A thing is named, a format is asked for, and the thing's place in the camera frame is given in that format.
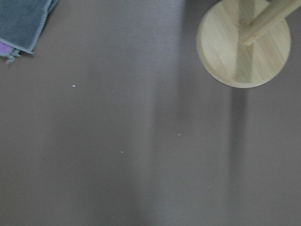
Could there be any grey cleaning cloth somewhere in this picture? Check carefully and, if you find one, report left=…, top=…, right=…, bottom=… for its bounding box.
left=0, top=0, right=58, bottom=58

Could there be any purple cleaning cloth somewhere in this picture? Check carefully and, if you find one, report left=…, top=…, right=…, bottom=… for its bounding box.
left=0, top=42, right=14, bottom=57

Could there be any wooden mug tree stand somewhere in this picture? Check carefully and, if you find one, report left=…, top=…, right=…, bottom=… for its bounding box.
left=196, top=0, right=301, bottom=89

